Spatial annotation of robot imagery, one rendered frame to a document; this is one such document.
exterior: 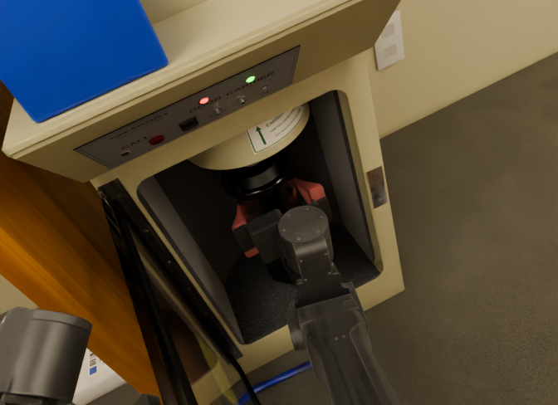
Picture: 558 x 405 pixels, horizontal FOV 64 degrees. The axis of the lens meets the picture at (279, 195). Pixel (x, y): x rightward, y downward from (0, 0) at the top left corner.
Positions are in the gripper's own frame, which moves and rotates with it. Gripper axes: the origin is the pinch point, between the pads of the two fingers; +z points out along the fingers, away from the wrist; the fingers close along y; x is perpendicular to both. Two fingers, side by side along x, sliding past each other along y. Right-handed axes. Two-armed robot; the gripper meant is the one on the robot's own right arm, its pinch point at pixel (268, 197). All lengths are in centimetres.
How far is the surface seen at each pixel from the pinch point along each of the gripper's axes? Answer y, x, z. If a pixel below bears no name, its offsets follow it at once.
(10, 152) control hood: 16.6, -33.1, -21.3
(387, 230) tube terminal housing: -13.6, 6.8, -10.9
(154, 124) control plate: 7.8, -28.6, -17.6
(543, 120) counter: -63, 24, 10
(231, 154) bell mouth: 2.8, -15.5, -7.5
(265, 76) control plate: -2.2, -27.9, -16.9
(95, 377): 40.9, 20.1, -0.4
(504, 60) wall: -72, 23, 32
